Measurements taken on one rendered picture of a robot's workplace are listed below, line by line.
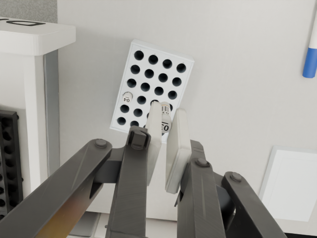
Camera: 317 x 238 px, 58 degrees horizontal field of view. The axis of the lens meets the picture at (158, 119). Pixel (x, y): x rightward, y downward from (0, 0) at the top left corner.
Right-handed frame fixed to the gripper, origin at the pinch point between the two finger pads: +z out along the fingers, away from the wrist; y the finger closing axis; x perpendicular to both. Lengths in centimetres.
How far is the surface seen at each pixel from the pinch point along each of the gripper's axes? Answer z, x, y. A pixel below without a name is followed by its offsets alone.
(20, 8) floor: 99, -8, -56
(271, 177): 21.6, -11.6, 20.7
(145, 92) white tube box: 19.7, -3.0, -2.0
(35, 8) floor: 99, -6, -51
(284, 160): 21.6, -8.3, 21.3
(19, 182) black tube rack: 12.4, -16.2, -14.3
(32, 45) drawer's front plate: 6.5, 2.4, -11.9
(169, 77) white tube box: 19.7, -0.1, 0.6
